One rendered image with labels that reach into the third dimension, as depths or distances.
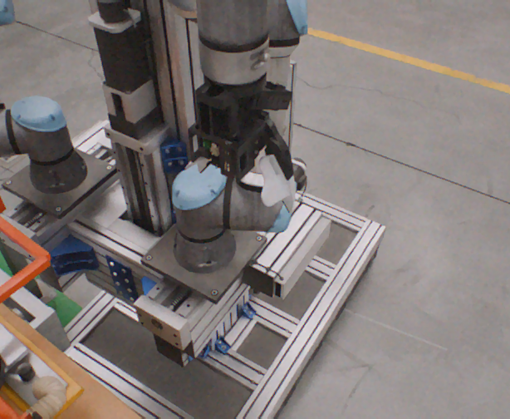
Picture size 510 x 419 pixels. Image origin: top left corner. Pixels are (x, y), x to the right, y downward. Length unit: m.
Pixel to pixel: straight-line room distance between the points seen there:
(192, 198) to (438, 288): 1.73
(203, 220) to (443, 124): 2.62
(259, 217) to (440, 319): 1.56
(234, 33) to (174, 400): 1.64
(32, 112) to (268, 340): 1.21
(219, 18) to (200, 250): 0.76
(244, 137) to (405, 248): 2.20
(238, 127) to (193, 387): 1.51
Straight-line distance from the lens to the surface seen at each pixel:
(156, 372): 2.10
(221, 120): 0.63
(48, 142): 1.45
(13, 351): 1.18
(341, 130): 3.40
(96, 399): 1.26
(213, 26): 0.56
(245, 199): 1.13
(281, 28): 1.01
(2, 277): 2.01
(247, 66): 0.58
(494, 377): 2.49
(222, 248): 1.25
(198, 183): 1.15
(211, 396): 2.04
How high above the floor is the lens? 2.05
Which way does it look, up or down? 46 degrees down
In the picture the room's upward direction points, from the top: straight up
